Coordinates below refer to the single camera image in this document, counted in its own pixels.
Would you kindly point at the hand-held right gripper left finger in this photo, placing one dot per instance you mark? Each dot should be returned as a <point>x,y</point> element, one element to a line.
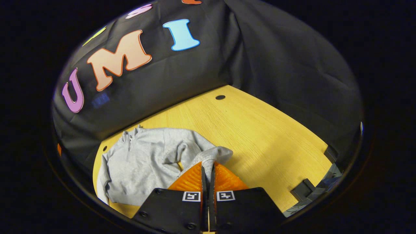
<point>203,188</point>

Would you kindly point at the black table edge bracket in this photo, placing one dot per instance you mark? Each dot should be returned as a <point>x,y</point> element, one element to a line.
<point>331,154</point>
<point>304,190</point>

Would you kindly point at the grey zip-neck sweatshirt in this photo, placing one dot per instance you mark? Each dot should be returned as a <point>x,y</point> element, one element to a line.
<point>143,162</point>

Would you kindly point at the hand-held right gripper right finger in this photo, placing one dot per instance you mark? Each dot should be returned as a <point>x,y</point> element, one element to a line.
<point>212,188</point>

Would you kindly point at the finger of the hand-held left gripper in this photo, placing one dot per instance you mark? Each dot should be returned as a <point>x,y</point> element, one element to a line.
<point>59,149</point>

